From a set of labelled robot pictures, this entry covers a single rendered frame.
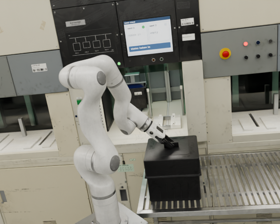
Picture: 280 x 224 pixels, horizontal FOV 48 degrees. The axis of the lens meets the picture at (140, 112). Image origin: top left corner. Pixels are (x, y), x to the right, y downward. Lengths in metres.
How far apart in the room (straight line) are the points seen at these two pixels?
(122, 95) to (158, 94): 1.48
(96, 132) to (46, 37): 0.93
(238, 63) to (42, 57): 1.23
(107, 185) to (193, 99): 0.83
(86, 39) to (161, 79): 1.11
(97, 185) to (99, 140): 0.23
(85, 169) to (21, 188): 1.21
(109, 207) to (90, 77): 0.64
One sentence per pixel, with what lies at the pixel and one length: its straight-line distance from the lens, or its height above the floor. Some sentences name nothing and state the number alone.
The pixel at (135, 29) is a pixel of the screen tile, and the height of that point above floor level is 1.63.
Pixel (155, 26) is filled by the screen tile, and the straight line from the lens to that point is 1.98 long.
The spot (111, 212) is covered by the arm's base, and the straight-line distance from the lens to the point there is 1.59.
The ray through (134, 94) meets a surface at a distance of 2.62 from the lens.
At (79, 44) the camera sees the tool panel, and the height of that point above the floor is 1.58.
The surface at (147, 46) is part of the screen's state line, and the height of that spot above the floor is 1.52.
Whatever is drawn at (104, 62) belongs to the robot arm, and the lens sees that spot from 1.43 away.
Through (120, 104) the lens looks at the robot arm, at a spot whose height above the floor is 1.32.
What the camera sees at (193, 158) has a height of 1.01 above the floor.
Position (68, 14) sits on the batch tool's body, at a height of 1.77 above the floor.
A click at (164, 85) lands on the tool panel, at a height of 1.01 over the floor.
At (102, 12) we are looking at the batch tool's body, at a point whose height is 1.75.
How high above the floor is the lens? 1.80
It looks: 19 degrees down
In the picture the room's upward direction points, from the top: 8 degrees counter-clockwise
